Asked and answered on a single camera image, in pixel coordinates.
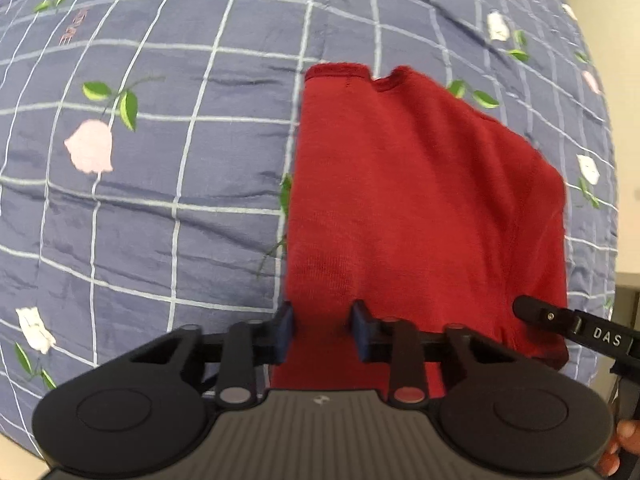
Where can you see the blue plaid floral quilt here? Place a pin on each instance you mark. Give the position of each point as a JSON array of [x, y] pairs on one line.
[[143, 143]]

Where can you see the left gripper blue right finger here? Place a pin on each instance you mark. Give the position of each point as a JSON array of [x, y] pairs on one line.
[[384, 340]]

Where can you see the person's right hand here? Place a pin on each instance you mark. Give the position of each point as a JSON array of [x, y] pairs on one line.
[[626, 438]]

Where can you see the red long-sleeve sweater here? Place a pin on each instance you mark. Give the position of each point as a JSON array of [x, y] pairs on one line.
[[424, 208]]

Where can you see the white bedside cabinet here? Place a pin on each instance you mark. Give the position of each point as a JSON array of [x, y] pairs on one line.
[[625, 311]]

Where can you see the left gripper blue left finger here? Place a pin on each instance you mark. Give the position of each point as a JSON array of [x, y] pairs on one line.
[[260, 342]]

